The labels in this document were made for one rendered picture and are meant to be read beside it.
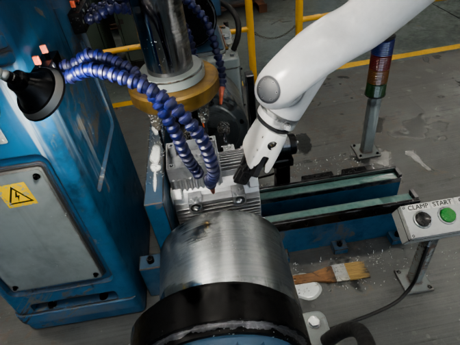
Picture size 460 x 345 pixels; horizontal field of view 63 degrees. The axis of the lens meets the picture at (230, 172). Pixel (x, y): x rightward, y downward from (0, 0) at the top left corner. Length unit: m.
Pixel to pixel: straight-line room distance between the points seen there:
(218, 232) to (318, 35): 0.36
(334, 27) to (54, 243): 0.64
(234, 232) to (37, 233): 0.38
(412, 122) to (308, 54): 1.02
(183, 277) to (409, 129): 1.13
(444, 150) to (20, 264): 1.30
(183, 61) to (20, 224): 0.42
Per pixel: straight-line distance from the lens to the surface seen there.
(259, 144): 0.75
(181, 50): 0.71
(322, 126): 1.52
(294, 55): 0.62
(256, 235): 0.67
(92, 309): 1.02
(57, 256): 0.86
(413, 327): 1.01
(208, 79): 0.74
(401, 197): 1.09
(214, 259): 0.62
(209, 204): 0.86
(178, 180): 0.85
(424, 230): 0.84
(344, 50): 0.63
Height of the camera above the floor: 1.67
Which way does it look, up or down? 41 degrees down
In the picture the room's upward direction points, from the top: 8 degrees counter-clockwise
